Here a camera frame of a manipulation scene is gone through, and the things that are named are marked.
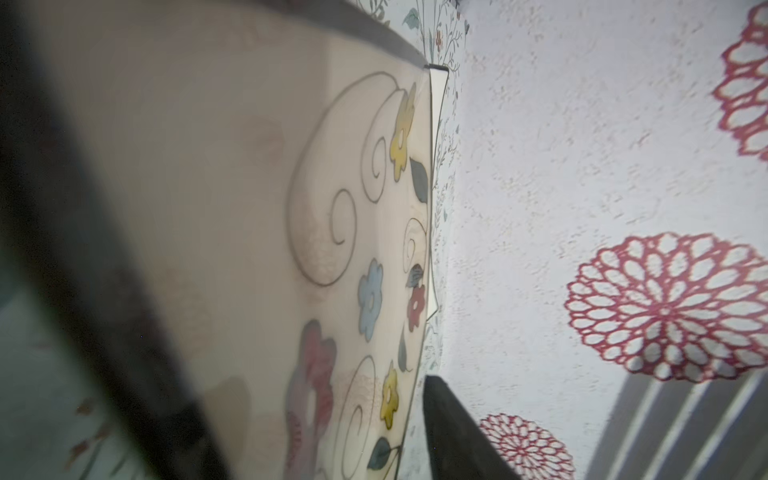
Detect large black square plate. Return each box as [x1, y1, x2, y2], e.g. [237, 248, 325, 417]
[1, 1, 432, 479]

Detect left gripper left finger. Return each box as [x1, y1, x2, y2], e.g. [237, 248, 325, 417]
[1, 1, 231, 479]

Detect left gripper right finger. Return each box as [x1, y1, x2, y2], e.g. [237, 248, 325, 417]
[423, 375, 520, 480]

